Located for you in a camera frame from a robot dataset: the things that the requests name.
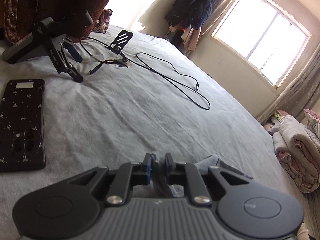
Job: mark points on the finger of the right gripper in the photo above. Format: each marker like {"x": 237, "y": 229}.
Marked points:
{"x": 67, "y": 44}
{"x": 63, "y": 60}

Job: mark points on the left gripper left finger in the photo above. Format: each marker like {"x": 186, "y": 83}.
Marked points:
{"x": 126, "y": 178}

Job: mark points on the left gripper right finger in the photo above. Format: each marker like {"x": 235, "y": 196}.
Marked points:
{"x": 188, "y": 176}

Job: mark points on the hanging dark clothes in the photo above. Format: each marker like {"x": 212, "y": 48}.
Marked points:
{"x": 185, "y": 20}

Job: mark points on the floral pouch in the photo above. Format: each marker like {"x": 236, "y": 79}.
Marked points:
{"x": 101, "y": 25}

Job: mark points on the black phone stand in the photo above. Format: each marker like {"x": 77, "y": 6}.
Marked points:
{"x": 120, "y": 41}

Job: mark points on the person in red jacket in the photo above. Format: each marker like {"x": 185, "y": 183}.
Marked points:
{"x": 18, "y": 17}

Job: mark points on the grey bed sheet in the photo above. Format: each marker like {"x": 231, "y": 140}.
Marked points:
{"x": 119, "y": 114}

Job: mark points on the black smartphone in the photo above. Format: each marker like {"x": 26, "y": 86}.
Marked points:
{"x": 22, "y": 139}

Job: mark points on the folded grey pink quilt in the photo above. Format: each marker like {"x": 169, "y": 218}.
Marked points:
{"x": 297, "y": 149}

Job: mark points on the grey curtain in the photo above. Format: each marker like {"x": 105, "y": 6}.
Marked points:
{"x": 302, "y": 93}

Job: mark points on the pink grey pillow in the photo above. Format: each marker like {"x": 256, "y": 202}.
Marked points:
{"x": 312, "y": 121}

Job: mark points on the window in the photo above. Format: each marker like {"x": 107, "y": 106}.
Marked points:
{"x": 266, "y": 36}

